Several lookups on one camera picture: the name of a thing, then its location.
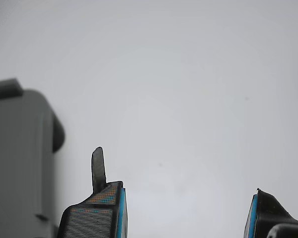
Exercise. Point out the gripper finger with metal blade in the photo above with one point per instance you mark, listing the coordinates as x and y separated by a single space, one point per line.
89 220

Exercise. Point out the grey holder with ridges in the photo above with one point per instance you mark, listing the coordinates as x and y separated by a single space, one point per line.
15 161

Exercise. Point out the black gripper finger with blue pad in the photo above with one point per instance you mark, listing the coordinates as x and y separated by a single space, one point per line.
268 215

